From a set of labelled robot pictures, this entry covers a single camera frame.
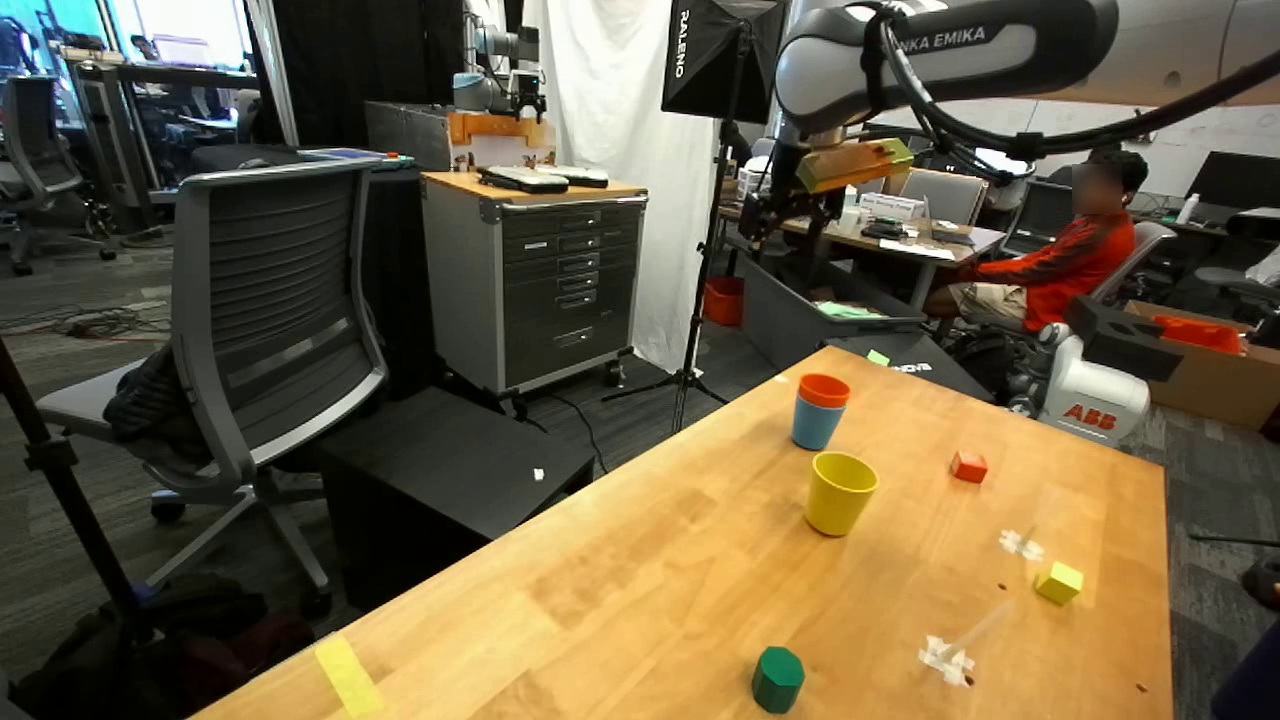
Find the small green tape piece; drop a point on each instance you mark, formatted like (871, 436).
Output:
(877, 358)

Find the yellow tape strip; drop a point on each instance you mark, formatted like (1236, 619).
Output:
(349, 673)

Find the cluttered background desk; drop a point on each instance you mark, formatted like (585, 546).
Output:
(904, 245)

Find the black low box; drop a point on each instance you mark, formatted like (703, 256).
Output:
(443, 466)

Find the orange plastic cup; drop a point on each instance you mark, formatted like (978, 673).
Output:
(825, 389)

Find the black softbox light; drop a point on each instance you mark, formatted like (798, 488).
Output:
(715, 61)

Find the orange red cloth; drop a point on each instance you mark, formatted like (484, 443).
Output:
(1203, 332)

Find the green cylinder block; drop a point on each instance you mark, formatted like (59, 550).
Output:
(778, 683)

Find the white curtain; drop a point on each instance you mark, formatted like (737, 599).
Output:
(613, 95)

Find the grey mesh office chair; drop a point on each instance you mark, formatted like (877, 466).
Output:
(275, 307)

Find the black floor bag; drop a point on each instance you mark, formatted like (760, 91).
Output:
(145, 661)

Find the yellow plastic cup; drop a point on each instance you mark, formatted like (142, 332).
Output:
(842, 500)

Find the black tripod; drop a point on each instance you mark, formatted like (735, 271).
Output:
(67, 500)

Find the grey drawer cabinet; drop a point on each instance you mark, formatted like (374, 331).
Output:
(533, 286)

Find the red bucket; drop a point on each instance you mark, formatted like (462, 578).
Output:
(721, 307)

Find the flat black device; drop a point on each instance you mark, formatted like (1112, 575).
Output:
(521, 178)

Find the blue plastic cup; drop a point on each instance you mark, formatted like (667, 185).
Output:
(812, 424)

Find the black light stand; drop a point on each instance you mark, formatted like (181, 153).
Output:
(703, 265)

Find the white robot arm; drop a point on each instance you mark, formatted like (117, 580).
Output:
(1013, 53)

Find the small red block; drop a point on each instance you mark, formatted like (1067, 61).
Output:
(970, 471)

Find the white plastic stick piece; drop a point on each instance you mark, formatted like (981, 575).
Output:
(944, 661)

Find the cardboard box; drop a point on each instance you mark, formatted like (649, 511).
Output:
(1220, 381)

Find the grey padded chair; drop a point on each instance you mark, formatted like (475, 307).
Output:
(951, 196)

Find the white tape scraps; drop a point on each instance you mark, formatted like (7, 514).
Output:
(1021, 546)

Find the small yellow block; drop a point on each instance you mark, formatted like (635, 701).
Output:
(1060, 586)

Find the person in orange shirt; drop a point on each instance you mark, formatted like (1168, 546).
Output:
(1067, 263)

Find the white ABB robot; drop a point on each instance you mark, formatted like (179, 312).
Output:
(1087, 399)

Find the dark office chair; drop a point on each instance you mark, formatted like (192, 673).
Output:
(40, 163)

